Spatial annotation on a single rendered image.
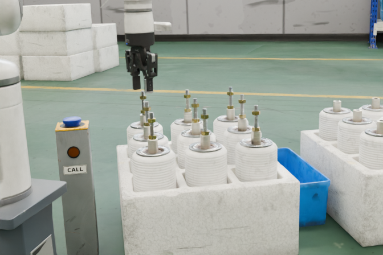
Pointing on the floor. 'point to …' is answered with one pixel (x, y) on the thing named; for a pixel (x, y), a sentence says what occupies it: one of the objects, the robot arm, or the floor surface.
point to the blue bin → (307, 187)
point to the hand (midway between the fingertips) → (142, 86)
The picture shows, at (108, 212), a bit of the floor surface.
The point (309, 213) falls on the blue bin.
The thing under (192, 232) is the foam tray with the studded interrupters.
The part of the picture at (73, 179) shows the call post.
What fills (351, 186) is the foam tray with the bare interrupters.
